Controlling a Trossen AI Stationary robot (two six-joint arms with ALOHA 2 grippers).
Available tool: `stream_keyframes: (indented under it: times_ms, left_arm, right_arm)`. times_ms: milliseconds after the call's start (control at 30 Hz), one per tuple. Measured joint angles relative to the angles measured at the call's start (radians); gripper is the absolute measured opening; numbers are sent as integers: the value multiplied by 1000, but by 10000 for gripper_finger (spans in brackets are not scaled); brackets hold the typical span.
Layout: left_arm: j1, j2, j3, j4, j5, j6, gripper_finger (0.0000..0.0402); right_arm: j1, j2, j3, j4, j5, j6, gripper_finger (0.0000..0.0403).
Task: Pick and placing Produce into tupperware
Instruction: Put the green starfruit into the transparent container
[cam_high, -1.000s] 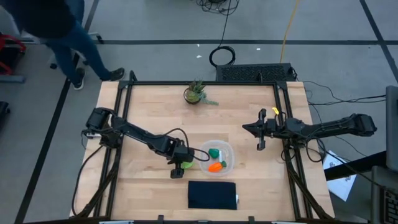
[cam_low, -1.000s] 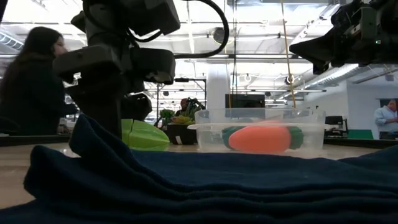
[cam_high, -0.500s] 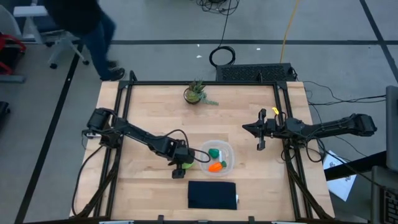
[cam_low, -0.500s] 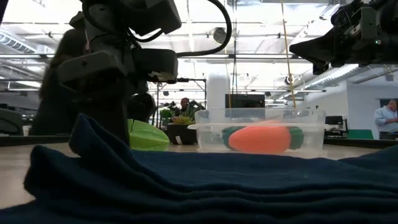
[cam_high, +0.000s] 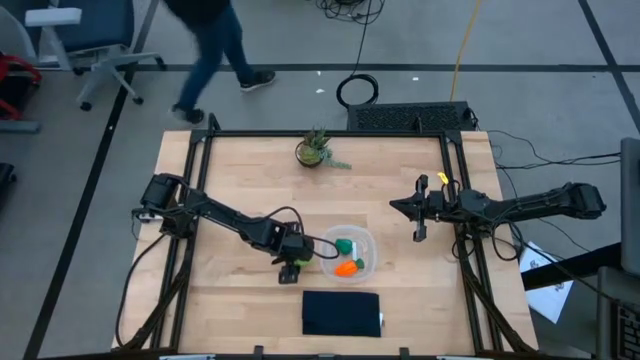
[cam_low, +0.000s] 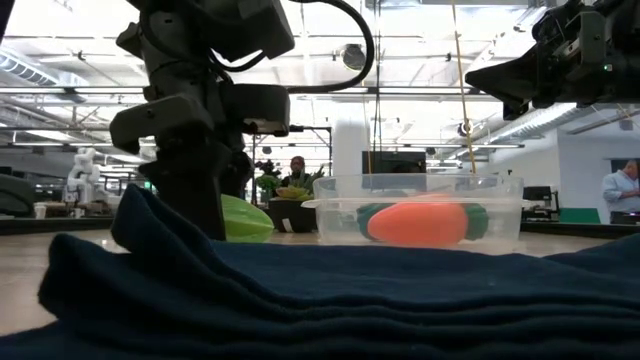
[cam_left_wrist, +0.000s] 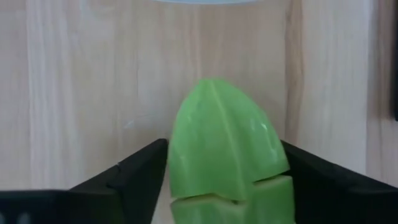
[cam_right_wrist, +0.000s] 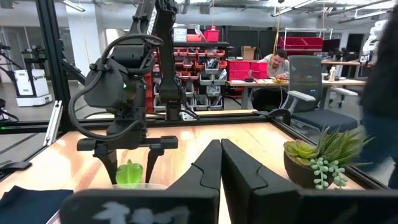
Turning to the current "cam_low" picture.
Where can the green board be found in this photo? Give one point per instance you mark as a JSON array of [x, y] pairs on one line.
[[580, 216]]

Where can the orange toy carrot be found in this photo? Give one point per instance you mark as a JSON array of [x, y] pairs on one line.
[[417, 225]]

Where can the light green toy star fruit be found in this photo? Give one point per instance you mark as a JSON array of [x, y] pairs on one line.
[[247, 222]]

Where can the dark rounded background object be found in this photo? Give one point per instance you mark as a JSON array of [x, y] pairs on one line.
[[15, 195]]

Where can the green leafy background plant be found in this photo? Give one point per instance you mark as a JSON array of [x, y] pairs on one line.
[[267, 184]]

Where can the clear plastic tupperware container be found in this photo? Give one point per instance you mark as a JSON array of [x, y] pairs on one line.
[[505, 220]]

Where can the white paper cup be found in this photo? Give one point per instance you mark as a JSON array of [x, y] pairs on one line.
[[40, 211]]

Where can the seated person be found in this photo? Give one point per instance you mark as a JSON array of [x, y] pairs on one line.
[[298, 165]]

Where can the dark blue folded cloth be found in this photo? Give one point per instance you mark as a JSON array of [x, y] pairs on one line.
[[320, 300]]

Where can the dark green toy vegetable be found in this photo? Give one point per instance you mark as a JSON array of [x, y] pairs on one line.
[[364, 217]]

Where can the standing person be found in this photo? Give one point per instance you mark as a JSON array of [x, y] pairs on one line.
[[620, 192]]

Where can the silver ventilation duct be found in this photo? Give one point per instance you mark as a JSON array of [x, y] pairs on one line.
[[540, 125]]

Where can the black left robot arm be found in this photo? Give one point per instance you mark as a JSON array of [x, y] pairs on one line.
[[200, 30]]

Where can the black background screen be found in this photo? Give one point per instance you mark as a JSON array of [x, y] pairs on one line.
[[395, 162]]

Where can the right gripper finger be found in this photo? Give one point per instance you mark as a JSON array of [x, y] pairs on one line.
[[515, 80]]

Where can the black desk monitor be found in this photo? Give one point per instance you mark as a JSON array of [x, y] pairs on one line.
[[537, 194]]

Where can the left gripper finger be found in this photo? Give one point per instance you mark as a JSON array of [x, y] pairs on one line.
[[239, 172], [195, 190]]

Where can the potted succulent plant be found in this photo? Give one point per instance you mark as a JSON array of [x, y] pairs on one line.
[[292, 215]]

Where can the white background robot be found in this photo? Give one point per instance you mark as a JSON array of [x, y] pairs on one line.
[[84, 175]]

